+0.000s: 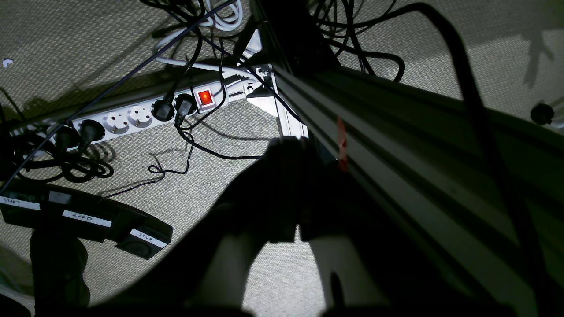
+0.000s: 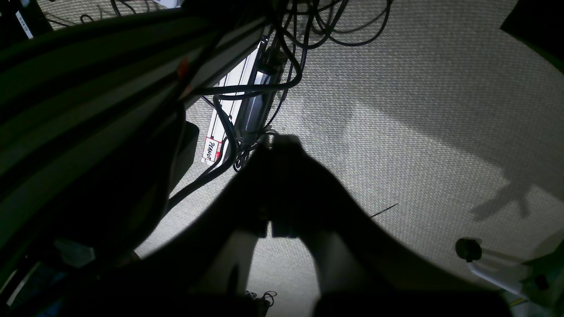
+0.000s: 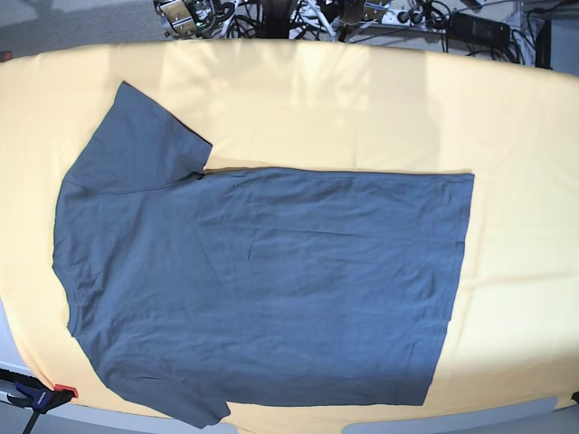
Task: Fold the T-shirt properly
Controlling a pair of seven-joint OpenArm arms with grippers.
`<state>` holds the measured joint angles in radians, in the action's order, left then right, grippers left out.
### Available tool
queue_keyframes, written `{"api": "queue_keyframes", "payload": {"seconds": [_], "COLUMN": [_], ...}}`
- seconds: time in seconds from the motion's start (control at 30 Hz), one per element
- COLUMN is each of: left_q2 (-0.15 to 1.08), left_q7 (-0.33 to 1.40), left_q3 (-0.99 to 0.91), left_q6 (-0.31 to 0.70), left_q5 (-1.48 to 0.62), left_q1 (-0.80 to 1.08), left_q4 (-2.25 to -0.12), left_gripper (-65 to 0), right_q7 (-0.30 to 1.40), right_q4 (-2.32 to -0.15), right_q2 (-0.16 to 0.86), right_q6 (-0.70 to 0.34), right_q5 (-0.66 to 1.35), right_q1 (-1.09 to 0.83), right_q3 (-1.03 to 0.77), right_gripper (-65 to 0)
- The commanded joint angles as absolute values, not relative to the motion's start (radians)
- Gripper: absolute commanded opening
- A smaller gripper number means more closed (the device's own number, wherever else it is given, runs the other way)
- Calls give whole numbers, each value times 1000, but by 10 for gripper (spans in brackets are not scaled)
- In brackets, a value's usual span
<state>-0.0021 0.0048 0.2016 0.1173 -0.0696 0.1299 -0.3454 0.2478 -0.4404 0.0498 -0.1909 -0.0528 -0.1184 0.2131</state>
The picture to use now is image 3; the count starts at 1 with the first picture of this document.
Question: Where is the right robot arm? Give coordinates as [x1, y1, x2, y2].
[153, 0, 235, 40]

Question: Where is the black power adapter box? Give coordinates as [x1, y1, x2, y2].
[448, 13, 511, 49]

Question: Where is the black pole base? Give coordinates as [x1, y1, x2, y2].
[260, 0, 296, 39]

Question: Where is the blue bar clamp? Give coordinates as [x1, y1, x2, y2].
[1, 369, 79, 434]

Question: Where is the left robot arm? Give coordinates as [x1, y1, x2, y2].
[316, 0, 391, 25]

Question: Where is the blue-grey T-shirt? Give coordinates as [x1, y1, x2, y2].
[53, 84, 474, 428]

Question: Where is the black cable bundle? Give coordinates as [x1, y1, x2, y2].
[225, 0, 345, 42]

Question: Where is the white power strip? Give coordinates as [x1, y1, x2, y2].
[363, 1, 451, 31]

